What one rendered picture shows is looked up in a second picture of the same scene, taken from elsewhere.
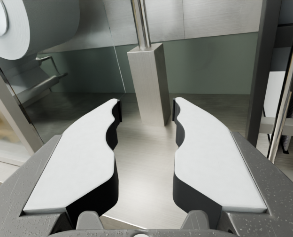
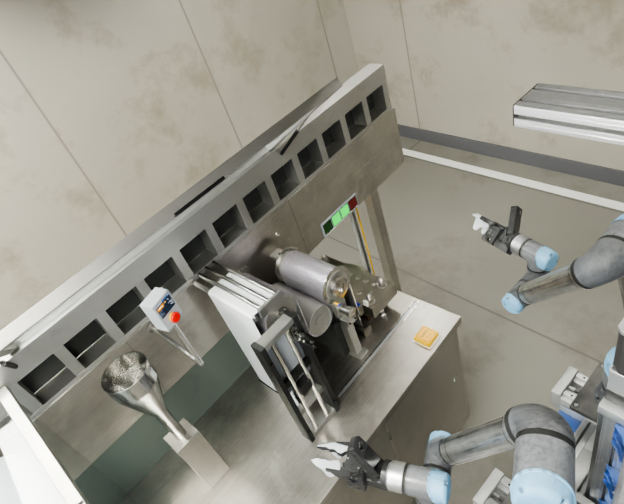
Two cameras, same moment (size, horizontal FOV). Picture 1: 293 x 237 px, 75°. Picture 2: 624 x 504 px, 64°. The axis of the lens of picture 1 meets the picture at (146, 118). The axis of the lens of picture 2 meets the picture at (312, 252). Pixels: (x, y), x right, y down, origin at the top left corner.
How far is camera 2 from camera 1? 1.39 m
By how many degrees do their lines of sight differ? 50
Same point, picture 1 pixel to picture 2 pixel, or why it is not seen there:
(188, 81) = (189, 414)
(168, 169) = (278, 483)
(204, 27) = (178, 371)
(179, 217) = (314, 489)
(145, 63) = (195, 444)
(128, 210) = not seen: outside the picture
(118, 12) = (85, 431)
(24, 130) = not seen: outside the picture
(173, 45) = not seen: hidden behind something
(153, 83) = (207, 449)
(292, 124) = (308, 401)
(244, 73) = (226, 369)
